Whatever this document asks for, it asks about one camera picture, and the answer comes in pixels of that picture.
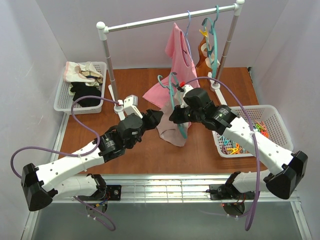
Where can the brown beige underwear hanging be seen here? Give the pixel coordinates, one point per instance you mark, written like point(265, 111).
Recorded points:
point(204, 61)

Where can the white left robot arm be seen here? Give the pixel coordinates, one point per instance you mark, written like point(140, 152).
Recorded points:
point(44, 183)

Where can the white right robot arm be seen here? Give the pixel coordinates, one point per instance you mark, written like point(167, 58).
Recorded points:
point(285, 169)

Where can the black garment in basket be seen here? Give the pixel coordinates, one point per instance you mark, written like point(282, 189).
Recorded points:
point(80, 89)

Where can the teal clothes hanger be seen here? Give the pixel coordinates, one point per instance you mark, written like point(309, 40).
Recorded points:
point(173, 88)

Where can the white laundry basket left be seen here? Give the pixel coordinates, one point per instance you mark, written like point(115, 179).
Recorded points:
point(63, 100)

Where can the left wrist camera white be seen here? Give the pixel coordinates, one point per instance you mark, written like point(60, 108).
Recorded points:
point(130, 105)

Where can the teal hanger on right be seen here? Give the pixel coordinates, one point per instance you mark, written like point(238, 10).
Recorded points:
point(212, 42)

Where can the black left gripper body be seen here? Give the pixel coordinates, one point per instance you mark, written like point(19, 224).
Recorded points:
point(149, 120)

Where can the mauve underwear white waistband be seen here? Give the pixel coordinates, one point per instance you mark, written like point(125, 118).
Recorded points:
point(170, 131)

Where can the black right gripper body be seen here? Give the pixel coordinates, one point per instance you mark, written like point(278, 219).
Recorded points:
point(182, 114)

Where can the aluminium mounting rail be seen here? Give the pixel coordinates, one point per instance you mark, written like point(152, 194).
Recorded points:
point(146, 188)

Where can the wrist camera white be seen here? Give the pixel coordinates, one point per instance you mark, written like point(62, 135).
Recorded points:
point(130, 105)
point(182, 89)

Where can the white clothespin basket right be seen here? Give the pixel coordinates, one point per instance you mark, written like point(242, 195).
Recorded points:
point(268, 121)

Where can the pink t-shirt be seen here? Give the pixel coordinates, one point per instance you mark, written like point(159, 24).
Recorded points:
point(181, 64)

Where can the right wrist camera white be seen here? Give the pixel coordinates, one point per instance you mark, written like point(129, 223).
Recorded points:
point(182, 89)

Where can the yellow clothespin on hanger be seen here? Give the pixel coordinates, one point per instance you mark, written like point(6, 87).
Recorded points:
point(204, 33)

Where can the cream pink garment in basket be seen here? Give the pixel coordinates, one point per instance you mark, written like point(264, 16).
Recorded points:
point(82, 73)

